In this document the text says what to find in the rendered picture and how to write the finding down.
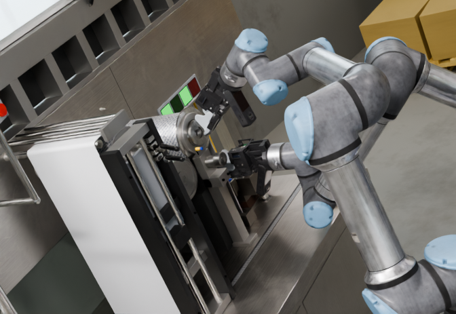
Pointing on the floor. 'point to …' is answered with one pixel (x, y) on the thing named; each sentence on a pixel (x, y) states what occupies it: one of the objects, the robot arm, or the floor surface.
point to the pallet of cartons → (418, 15)
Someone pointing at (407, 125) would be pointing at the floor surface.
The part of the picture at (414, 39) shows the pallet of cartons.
